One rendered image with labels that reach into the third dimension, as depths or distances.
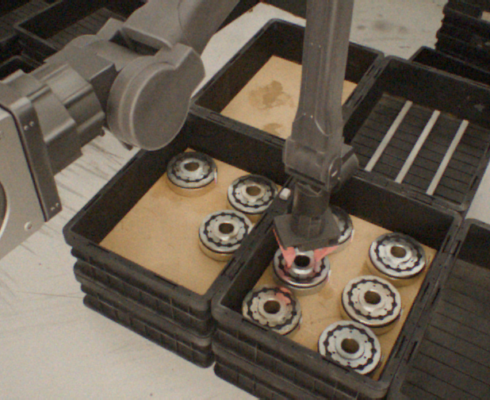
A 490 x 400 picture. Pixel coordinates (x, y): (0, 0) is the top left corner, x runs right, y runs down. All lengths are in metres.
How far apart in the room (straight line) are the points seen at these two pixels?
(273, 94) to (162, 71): 1.02
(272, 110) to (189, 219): 0.38
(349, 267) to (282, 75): 0.59
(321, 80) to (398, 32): 2.54
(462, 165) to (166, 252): 0.66
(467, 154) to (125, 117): 1.06
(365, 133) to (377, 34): 1.92
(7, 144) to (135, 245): 0.79
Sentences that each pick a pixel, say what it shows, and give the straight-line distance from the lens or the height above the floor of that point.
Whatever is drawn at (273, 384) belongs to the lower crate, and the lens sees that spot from 1.16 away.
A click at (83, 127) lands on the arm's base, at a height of 1.45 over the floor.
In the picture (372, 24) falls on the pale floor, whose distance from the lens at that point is 3.47.
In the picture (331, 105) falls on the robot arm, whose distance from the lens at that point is 0.93.
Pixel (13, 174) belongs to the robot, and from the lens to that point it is 0.50.
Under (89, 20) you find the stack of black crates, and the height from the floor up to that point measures 0.49.
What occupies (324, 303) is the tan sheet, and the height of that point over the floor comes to 0.83.
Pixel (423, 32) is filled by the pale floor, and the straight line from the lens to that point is 3.47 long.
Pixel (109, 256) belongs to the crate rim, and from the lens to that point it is 1.12.
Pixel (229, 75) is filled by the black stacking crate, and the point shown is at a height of 0.91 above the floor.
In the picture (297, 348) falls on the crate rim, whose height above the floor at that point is 0.93.
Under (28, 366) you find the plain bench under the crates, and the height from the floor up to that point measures 0.70.
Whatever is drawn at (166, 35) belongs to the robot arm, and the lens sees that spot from 0.59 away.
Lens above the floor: 1.80
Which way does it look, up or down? 47 degrees down
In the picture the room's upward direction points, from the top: 2 degrees clockwise
